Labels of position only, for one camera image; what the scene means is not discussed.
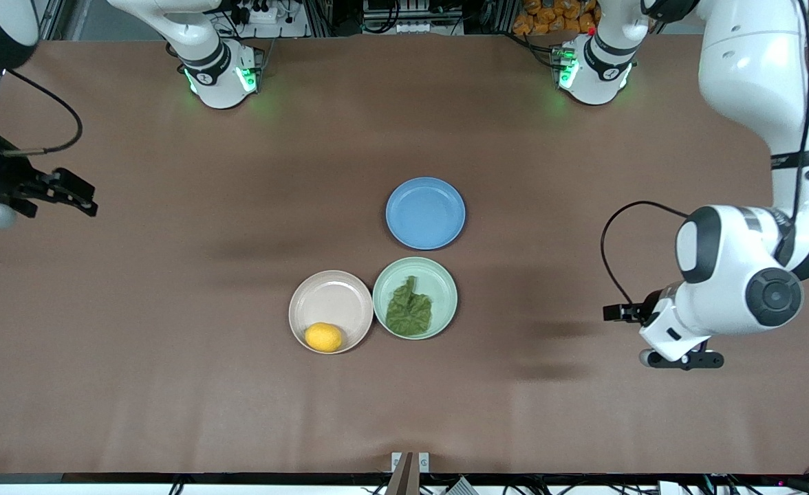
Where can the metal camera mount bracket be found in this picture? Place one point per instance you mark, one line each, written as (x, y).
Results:
(410, 474)

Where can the pale green plate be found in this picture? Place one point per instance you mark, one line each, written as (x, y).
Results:
(446, 292)

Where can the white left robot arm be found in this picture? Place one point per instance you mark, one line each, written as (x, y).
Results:
(748, 62)

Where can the green lettuce leaf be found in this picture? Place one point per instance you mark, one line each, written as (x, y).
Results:
(409, 313)

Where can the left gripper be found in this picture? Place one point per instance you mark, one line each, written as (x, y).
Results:
(646, 306)

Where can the yellow lemon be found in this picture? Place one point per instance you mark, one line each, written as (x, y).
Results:
(323, 337)

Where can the blue plate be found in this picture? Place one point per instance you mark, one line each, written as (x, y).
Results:
(425, 213)

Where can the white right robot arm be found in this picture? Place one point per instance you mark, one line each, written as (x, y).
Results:
(212, 69)

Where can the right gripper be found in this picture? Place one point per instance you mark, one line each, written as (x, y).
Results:
(2, 180)

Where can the beige pink plate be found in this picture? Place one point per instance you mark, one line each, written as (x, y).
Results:
(332, 302)

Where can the white power strip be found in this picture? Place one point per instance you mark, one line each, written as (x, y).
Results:
(267, 15)

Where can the bag of orange items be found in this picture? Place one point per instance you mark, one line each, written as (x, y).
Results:
(549, 17)

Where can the aluminium frame post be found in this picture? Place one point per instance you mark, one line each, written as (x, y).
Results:
(47, 20)

